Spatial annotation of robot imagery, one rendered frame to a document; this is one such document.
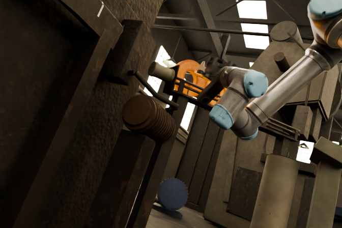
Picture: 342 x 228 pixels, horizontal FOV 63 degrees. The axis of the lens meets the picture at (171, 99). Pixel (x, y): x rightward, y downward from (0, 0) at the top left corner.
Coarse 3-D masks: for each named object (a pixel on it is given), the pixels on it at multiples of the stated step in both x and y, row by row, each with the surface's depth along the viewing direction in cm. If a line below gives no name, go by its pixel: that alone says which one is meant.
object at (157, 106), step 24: (144, 96) 92; (144, 120) 87; (168, 120) 98; (120, 144) 90; (144, 144) 88; (120, 168) 87; (144, 168) 91; (96, 192) 87; (120, 192) 84; (96, 216) 84; (120, 216) 83
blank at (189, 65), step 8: (184, 64) 112; (192, 64) 114; (184, 72) 111; (192, 72) 115; (176, 80) 109; (200, 80) 115; (176, 88) 110; (184, 88) 111; (192, 88) 113; (192, 96) 113
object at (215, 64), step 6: (210, 60) 99; (216, 60) 96; (222, 60) 96; (210, 66) 97; (216, 66) 96; (222, 66) 94; (228, 66) 91; (234, 66) 93; (204, 72) 98; (210, 72) 96; (216, 72) 96; (210, 78) 96
